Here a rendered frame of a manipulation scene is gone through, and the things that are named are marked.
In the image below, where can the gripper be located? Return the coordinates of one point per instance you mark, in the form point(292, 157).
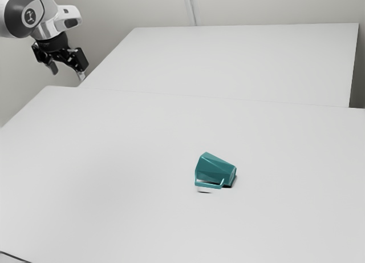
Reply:
point(61, 53)

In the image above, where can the teal faceted mug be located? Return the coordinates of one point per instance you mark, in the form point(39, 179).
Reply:
point(214, 169)

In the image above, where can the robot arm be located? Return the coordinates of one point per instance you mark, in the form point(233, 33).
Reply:
point(25, 16)

